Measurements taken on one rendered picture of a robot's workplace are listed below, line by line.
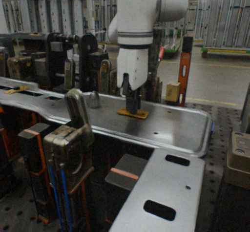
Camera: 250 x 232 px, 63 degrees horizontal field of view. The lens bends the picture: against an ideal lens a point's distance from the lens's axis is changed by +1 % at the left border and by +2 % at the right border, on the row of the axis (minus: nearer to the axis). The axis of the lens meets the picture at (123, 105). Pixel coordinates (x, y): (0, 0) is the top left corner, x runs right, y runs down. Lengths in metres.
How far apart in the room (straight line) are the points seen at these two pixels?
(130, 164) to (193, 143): 0.15
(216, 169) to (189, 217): 0.59
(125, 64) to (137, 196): 0.28
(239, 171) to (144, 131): 0.21
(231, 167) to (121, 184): 0.18
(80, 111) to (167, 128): 0.22
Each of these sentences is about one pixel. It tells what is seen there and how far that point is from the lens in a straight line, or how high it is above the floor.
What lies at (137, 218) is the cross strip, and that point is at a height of 1.00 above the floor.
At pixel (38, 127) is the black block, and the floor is 0.99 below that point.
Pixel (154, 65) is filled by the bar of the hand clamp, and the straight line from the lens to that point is 0.66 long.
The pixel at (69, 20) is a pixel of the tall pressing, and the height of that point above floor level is 1.15.
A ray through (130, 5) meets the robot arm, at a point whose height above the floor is 1.27.
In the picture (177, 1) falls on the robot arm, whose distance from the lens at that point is 0.49.
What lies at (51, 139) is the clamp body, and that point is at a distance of 0.40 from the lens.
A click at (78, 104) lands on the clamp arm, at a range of 0.41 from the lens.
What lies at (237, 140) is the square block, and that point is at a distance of 0.40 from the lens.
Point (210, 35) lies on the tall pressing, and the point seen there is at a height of 0.67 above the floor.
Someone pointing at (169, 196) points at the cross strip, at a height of 1.00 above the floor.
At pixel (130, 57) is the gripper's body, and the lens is 0.47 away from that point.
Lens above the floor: 1.25
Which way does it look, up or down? 24 degrees down
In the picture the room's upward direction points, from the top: straight up
